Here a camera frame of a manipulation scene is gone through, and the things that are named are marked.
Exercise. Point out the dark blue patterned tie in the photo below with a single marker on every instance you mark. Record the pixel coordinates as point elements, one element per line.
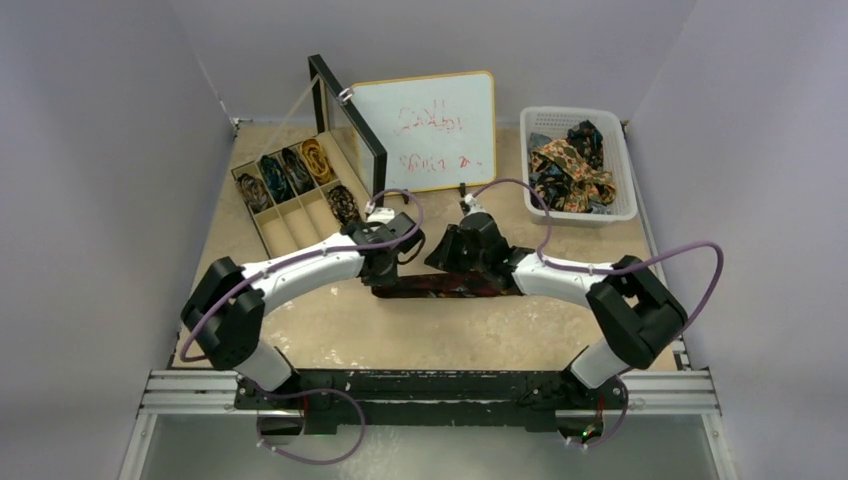
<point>588,141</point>

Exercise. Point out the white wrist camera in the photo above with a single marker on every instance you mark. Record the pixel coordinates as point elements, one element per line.
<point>470,205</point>
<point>375,215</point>

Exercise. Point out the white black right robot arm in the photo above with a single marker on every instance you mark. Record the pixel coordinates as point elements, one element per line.
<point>636,313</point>

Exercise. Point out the rolled blue tie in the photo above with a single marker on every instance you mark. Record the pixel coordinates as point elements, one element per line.
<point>276,180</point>

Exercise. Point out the dark red patterned tie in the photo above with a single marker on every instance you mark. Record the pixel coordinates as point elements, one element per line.
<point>444,285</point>

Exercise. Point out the rolled grey tie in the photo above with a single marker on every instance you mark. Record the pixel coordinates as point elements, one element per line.
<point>296,171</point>

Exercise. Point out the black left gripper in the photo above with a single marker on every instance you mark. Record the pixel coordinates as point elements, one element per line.
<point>375,280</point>

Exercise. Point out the orange floral tie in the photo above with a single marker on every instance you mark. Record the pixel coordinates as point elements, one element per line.
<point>566,183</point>

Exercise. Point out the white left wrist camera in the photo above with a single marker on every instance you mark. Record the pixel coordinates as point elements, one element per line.
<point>375,215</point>

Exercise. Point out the rolled yellow tie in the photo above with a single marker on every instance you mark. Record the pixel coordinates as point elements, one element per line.
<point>316,161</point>

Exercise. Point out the beige compartment tie box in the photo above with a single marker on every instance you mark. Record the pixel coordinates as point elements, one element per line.
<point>300,221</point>

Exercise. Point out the black tie box lid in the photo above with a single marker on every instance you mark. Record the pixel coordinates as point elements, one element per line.
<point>357,155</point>

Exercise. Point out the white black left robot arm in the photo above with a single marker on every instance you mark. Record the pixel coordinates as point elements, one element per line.
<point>225,313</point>

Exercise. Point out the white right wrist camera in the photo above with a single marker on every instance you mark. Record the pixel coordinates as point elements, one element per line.
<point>470,205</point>

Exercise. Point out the white plastic basket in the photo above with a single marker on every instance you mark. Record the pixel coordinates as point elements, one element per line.
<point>540,125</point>

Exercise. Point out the yellow framed whiteboard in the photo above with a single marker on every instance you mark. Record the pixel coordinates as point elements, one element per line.
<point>438,131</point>

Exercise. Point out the rolled brown striped tie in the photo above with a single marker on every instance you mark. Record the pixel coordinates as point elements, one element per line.
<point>254,193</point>

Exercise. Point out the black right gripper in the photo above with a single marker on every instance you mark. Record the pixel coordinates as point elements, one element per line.
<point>448,250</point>

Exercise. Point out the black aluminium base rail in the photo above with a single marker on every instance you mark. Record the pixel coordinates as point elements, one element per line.
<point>537,401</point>

